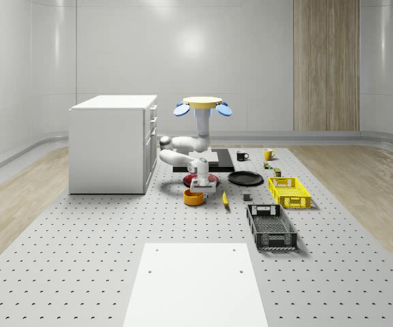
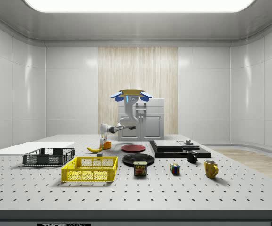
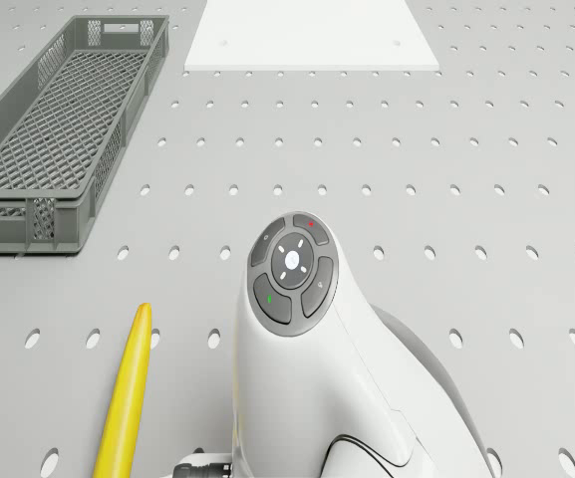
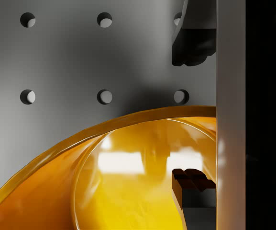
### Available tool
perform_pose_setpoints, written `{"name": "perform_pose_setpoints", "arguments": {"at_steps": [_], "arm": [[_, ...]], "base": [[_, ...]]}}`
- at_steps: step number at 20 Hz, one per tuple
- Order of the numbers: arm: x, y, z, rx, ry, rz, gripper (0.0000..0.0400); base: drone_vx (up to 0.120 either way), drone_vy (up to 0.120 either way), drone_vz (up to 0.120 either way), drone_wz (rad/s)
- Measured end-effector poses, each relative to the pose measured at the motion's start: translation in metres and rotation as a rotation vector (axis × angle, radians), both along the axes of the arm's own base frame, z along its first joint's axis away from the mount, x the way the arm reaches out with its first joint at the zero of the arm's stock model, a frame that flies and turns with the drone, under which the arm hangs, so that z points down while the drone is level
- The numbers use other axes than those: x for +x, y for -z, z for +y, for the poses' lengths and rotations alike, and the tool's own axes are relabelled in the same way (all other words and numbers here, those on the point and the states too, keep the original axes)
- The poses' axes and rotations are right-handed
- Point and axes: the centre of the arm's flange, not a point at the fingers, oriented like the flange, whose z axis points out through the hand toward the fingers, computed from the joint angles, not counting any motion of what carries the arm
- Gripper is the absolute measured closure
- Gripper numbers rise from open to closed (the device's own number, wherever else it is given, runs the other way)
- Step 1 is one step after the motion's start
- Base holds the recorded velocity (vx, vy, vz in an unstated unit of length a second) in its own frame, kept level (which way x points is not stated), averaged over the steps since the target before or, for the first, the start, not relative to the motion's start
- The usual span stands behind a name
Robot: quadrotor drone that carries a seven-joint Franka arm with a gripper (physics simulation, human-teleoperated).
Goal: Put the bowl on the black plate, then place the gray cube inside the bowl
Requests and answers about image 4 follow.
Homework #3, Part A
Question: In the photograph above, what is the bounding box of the yellow bowl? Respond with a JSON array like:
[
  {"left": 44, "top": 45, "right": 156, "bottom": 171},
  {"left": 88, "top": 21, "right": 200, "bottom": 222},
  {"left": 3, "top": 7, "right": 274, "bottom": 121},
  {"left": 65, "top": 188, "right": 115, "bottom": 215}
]
[{"left": 0, "top": 105, "right": 217, "bottom": 230}]

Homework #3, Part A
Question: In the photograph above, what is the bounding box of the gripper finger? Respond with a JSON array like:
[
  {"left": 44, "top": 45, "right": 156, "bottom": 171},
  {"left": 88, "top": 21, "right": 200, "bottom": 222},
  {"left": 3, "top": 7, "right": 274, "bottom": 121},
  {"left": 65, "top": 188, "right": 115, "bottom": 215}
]
[
  {"left": 171, "top": 0, "right": 217, "bottom": 67},
  {"left": 171, "top": 168, "right": 217, "bottom": 230}
]

